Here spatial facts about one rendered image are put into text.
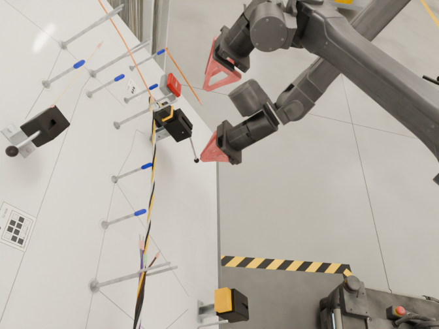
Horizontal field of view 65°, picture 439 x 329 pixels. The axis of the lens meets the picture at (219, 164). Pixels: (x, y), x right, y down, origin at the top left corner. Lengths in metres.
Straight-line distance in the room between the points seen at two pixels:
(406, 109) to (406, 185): 2.33
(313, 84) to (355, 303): 1.19
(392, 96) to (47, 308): 0.52
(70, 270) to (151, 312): 0.18
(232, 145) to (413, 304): 1.39
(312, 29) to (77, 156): 0.44
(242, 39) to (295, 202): 1.70
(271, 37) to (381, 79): 0.17
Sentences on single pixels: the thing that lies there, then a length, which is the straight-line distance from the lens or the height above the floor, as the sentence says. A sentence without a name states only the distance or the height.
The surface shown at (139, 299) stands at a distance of 0.49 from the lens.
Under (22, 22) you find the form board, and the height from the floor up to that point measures 1.36.
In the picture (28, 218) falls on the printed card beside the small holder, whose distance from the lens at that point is 0.51.
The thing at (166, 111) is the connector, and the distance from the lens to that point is 0.74.
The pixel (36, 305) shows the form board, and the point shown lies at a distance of 0.50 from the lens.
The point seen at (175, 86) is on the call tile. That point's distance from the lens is 0.95.
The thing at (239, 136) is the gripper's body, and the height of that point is 1.16.
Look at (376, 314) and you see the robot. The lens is 1.82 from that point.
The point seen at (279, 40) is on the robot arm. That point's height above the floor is 1.43.
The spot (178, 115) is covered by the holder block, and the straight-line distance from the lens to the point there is 0.76.
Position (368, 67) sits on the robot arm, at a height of 1.45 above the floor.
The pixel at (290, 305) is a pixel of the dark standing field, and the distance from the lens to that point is 1.91.
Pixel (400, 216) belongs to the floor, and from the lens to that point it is 2.59.
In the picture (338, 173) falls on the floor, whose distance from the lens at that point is 2.56.
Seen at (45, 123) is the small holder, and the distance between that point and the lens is 0.48.
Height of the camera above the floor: 1.68
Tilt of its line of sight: 48 degrees down
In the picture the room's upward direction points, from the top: 16 degrees clockwise
